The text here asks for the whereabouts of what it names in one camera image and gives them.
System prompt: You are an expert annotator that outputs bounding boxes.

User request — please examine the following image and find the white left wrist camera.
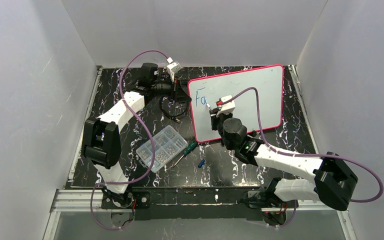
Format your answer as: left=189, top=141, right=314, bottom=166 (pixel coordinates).
left=165, top=57, right=183, bottom=82

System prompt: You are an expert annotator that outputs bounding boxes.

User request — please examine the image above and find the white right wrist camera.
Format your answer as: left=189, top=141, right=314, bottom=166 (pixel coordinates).
left=216, top=95, right=236, bottom=117

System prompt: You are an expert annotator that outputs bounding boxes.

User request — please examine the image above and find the pink framed whiteboard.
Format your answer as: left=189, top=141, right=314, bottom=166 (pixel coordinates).
left=187, top=64, right=285, bottom=143

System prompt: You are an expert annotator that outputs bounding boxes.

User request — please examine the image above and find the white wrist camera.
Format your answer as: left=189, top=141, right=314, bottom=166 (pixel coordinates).
left=216, top=95, right=236, bottom=117
left=165, top=57, right=183, bottom=82

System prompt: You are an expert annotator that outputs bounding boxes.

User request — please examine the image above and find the green handled screwdriver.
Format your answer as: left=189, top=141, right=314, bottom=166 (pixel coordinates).
left=172, top=140, right=198, bottom=167

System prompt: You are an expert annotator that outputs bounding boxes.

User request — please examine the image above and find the blue marker cap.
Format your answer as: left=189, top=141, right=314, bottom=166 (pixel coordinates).
left=198, top=159, right=206, bottom=168

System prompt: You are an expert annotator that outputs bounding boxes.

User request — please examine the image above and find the clear plastic screw box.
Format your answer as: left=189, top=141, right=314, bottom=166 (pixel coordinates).
left=136, top=125, right=188, bottom=173

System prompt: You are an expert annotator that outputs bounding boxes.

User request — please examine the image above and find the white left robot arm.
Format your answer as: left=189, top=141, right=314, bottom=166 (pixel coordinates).
left=81, top=61, right=186, bottom=194

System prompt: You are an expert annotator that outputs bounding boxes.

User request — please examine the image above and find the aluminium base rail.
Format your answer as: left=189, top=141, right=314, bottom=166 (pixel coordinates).
left=49, top=187, right=350, bottom=221

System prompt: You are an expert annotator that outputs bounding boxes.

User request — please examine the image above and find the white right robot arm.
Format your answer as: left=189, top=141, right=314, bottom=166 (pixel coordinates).
left=209, top=108, right=358, bottom=211

